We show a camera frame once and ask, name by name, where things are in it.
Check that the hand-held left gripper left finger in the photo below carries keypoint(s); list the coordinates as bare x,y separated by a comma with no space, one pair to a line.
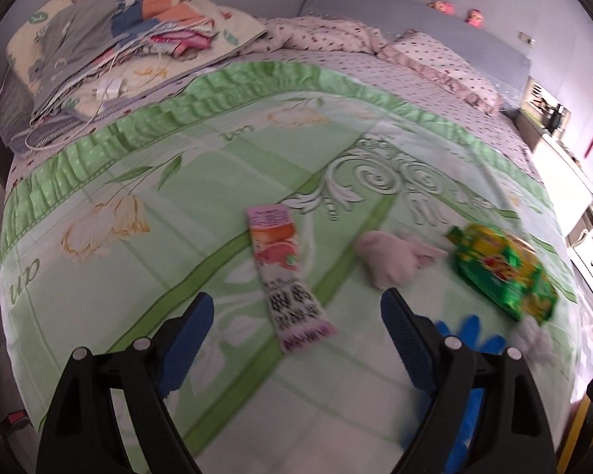
188,340

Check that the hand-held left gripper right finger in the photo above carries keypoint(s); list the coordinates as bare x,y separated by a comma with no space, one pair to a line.
407,340

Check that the yellow rimmed black trash bin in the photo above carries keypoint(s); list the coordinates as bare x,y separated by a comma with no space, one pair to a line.
580,429

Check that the blue rubber glove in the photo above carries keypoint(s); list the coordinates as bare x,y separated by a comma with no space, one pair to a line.
469,333

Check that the white tissue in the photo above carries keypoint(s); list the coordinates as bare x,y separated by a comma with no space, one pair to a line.
536,345

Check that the pink tissue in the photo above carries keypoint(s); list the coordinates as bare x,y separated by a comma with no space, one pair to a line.
390,256

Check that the pink snack wrapper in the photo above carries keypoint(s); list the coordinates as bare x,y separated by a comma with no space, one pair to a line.
281,276

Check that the large green snack packet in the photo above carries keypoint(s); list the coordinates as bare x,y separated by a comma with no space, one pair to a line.
499,266

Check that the green floral blanket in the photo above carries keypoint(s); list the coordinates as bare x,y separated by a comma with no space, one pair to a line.
128,281

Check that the white nightstand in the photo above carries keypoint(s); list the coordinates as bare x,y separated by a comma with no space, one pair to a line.
558,177

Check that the pink dotted bed sheet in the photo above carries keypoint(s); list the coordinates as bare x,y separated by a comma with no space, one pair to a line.
400,79

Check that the black bottle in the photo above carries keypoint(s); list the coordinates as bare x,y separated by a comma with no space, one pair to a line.
555,119

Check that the pink dotted pillow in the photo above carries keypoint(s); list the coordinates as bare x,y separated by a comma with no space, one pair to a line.
440,64

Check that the grey folded blanket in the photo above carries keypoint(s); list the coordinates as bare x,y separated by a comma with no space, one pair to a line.
15,103

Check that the pink dotted duvet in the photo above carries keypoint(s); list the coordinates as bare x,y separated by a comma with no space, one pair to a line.
326,34

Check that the bear print folded quilt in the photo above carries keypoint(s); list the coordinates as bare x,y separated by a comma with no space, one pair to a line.
227,19

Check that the grey cartoon print garment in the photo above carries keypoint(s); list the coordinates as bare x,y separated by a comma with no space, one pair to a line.
79,34

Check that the pink plush doll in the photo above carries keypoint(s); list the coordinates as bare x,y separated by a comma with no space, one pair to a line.
442,7
474,18

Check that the grey blue headboard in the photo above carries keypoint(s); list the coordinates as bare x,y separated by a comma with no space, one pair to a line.
375,7

